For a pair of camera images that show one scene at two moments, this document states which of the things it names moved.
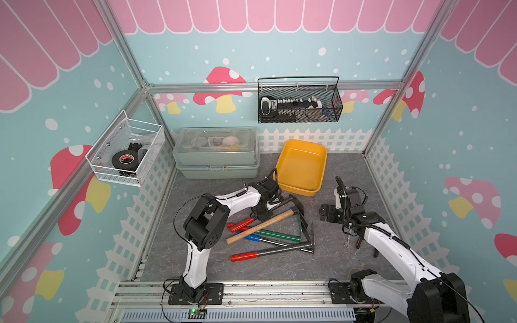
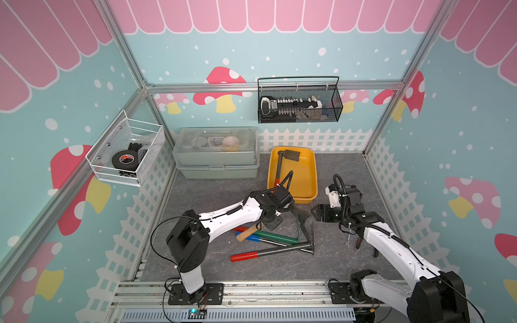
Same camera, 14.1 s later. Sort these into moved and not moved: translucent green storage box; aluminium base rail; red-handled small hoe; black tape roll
Moved: red-handled small hoe
Not moved: translucent green storage box; aluminium base rail; black tape roll
